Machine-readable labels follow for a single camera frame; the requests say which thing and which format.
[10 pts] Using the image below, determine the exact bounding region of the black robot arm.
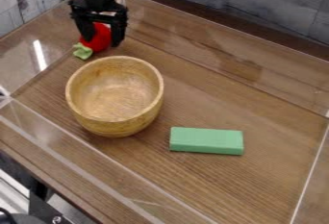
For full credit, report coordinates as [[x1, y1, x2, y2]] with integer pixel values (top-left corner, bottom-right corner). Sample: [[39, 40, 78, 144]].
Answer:
[[68, 0, 129, 47]]

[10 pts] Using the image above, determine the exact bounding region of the green rectangular sponge block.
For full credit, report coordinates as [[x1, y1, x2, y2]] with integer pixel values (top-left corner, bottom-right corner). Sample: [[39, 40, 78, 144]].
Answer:
[[170, 127, 245, 156]]

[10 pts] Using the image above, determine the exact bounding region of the red plush strawberry toy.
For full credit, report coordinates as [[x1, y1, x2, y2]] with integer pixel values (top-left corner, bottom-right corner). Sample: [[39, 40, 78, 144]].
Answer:
[[74, 23, 112, 61]]

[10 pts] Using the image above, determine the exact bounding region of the wooden bowl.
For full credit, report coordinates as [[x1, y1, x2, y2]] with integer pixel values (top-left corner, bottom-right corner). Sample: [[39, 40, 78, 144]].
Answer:
[[66, 56, 165, 137]]

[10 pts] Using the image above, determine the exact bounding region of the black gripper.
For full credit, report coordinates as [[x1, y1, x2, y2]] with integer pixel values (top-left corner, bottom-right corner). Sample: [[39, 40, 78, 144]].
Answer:
[[68, 0, 127, 47]]

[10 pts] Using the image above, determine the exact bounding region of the black cable and clamp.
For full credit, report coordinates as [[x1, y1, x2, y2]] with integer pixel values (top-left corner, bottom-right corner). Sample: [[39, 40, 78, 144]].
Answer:
[[0, 190, 75, 224]]

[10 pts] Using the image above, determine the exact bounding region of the clear acrylic tray enclosure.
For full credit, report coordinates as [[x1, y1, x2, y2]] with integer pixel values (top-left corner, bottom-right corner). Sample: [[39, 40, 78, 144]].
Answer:
[[0, 0, 329, 224]]

